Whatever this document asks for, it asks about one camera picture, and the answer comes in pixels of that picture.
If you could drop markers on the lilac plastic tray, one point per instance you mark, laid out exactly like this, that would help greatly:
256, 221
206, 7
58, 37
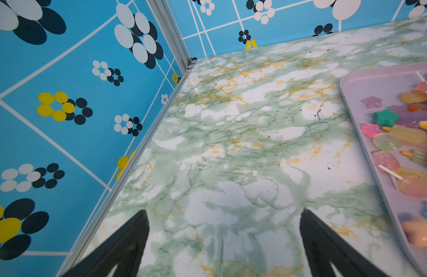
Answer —
383, 155

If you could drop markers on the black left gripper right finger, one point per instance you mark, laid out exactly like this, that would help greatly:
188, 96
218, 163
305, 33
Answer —
325, 249

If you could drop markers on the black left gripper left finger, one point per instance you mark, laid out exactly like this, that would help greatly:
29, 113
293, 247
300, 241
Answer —
123, 251

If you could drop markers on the aluminium corner post left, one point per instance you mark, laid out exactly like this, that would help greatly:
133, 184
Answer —
166, 21

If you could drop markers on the pile of colourful candies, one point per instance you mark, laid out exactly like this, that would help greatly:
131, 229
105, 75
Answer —
407, 145

